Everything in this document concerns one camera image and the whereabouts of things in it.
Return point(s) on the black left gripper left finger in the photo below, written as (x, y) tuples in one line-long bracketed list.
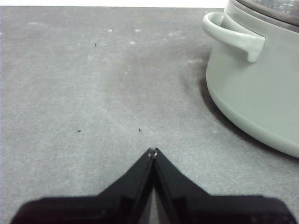
[(112, 205)]

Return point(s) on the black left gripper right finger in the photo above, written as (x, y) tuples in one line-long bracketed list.
[(198, 207)]

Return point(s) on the glass lid with green knob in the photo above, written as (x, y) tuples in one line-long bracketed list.
[(268, 11)]

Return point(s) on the pale green electric pot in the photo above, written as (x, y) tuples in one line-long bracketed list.
[(257, 88)]

